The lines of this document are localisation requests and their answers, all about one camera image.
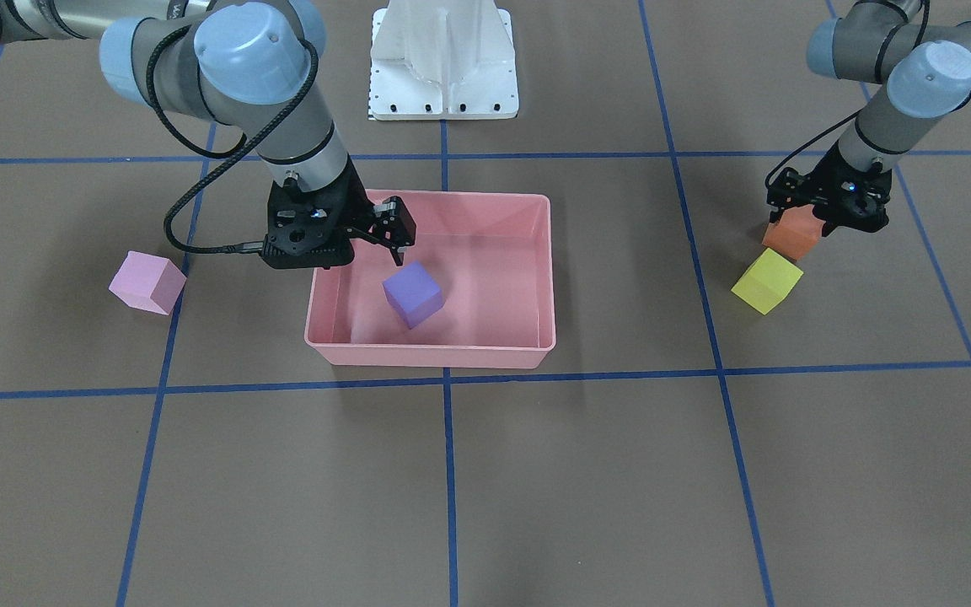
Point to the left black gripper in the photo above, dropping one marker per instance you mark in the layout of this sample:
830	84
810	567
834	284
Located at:
819	182

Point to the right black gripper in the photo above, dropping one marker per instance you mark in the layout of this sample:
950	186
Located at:
358	205

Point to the orange foam block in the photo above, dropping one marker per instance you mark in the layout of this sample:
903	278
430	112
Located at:
795	233

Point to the purple foam block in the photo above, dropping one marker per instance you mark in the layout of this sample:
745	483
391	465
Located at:
414	294

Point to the pink foam block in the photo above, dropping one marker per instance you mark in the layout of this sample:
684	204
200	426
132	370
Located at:
148	283

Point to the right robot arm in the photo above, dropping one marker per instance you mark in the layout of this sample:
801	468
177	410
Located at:
228	79

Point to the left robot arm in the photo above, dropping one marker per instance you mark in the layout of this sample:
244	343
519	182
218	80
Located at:
923	73

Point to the pink plastic bin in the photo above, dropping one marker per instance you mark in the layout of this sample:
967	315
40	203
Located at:
491	255

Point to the yellow foam block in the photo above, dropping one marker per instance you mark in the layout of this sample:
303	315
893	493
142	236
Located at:
767	281

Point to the brown paper table cover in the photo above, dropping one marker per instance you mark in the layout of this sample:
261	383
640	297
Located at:
676	447

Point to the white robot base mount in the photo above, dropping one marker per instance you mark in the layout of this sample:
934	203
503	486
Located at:
442	61

